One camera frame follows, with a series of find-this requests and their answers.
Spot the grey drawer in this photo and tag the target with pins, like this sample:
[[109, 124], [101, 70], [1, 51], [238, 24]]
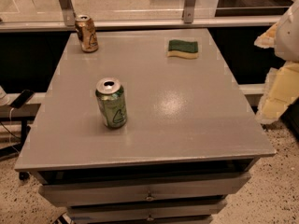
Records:
[[145, 211], [144, 190]]

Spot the left metal railing post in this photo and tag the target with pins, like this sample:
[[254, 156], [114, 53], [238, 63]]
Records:
[[68, 11]]

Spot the upper grey drawer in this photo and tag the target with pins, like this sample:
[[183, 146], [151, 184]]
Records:
[[144, 190]]

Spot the metal railing post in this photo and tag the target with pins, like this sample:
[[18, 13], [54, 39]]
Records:
[[188, 11], [68, 11]]

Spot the green yellow sponge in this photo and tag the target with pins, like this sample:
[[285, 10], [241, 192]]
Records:
[[182, 49]]

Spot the black smartphone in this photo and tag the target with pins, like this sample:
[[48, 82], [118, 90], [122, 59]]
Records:
[[22, 99]]

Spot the green soda can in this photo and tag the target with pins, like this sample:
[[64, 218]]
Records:
[[111, 100]]

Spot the gold soda can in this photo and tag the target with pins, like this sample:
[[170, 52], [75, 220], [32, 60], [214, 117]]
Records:
[[86, 33]]

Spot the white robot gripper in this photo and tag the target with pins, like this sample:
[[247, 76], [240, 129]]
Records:
[[289, 37]]

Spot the black side table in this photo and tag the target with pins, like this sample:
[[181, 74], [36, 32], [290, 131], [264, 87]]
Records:
[[16, 123]]

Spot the lower grey drawer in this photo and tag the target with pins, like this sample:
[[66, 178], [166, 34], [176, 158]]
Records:
[[145, 211]]

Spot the grey drawer cabinet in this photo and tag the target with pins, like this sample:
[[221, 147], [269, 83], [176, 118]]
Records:
[[184, 117]]

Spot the right metal railing post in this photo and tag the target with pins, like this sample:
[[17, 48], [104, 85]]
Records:
[[188, 11]]

